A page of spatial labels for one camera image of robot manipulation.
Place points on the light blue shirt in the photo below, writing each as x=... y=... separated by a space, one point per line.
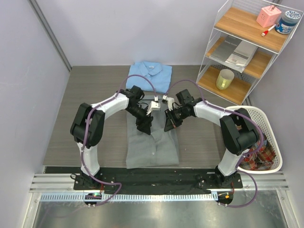
x=158 y=74

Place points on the pink cube power socket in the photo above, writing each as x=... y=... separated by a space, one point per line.
x=268 y=16

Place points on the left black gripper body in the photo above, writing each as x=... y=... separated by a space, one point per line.
x=140 y=114

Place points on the red plaid shirt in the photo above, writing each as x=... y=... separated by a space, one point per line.
x=261 y=160

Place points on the blue white lidded jar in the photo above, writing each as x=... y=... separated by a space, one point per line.
x=287 y=22

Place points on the yellow translucent cup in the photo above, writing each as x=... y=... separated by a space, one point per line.
x=224 y=79

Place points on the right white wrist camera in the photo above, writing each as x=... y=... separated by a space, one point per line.
x=169 y=101

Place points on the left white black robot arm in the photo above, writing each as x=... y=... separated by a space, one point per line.
x=88 y=125

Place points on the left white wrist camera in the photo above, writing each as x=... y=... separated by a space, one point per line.
x=153 y=106

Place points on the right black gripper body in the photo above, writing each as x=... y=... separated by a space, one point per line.
x=176 y=116

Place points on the red white marker pen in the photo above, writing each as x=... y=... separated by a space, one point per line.
x=267 y=31

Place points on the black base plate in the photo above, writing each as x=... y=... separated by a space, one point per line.
x=155 y=180

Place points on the grey long sleeve shirt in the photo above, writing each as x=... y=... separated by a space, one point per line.
x=160 y=148

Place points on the white slotted cable duct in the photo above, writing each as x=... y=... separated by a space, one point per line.
x=95 y=197

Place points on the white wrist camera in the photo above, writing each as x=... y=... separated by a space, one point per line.
x=153 y=106
x=169 y=101

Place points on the white wire wooden shelf rack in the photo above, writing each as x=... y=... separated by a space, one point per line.
x=246 y=39

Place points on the grey booklet stack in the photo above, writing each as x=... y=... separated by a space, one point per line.
x=234 y=53

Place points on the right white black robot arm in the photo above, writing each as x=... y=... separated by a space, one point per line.
x=239 y=132

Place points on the white plastic laundry basket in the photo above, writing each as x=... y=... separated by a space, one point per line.
x=260 y=118

